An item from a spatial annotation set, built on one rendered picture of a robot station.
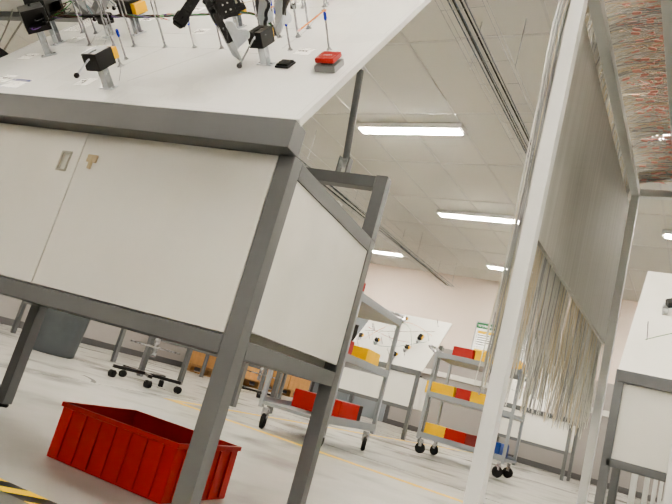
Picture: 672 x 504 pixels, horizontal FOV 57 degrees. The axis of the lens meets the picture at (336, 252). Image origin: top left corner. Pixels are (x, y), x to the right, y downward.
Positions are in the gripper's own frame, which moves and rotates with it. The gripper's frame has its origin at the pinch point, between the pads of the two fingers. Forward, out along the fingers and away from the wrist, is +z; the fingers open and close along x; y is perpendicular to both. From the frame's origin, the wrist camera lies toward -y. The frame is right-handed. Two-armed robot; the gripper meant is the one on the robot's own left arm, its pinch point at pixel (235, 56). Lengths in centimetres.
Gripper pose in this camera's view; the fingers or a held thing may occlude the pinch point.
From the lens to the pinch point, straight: 159.5
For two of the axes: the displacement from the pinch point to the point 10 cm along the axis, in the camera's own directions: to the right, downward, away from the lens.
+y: 8.8, -4.7, 0.5
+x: -2.3, -3.4, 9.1
